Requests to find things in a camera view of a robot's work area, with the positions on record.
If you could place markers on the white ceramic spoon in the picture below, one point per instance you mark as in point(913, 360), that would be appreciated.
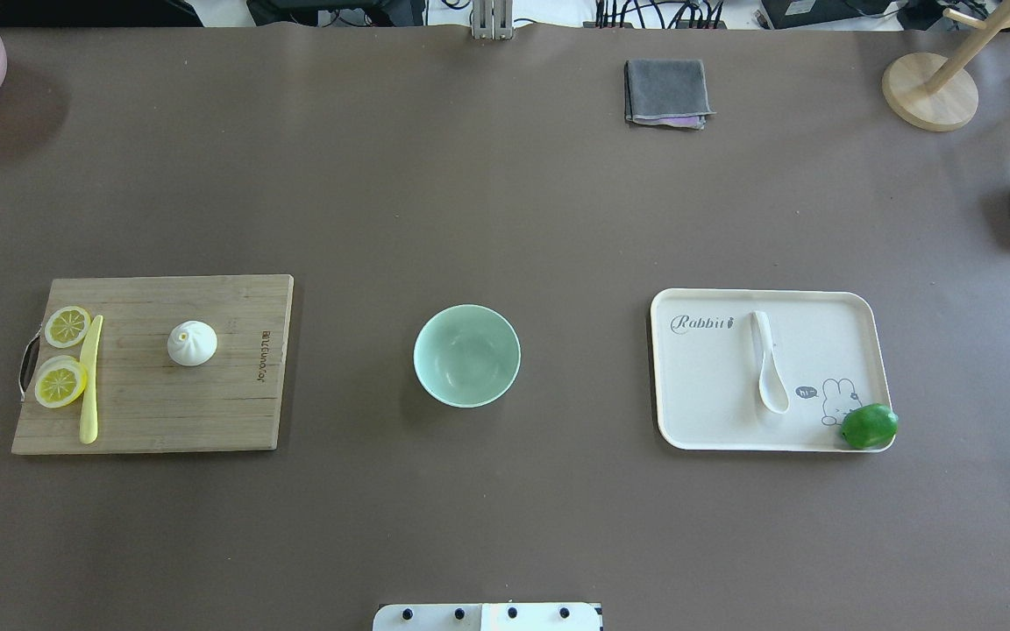
point(770, 386)

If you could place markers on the white steamed bun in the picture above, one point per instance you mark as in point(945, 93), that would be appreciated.
point(192, 343)

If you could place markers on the light green bowl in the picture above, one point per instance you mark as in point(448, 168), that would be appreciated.
point(467, 355)

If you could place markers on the cream rabbit tray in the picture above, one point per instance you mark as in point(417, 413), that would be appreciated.
point(706, 367)

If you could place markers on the grey folded cloth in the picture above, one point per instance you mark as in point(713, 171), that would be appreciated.
point(670, 92)

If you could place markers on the green lime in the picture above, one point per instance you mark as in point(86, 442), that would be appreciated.
point(871, 427)

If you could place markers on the yellow plastic knife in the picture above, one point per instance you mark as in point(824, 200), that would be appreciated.
point(89, 354)

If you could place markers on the upper lemon slice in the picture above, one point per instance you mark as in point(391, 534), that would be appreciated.
point(67, 326)

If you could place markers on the lemon slice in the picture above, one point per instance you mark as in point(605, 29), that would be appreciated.
point(67, 326)
point(60, 381)

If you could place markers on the lower lemon slice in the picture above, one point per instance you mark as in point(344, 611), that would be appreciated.
point(60, 381)

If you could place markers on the wooden mug tree stand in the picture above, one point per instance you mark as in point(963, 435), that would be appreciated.
point(934, 92)

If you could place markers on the silver aluminium post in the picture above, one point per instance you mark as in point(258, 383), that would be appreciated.
point(492, 19)

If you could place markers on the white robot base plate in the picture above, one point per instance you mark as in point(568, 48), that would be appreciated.
point(490, 616)

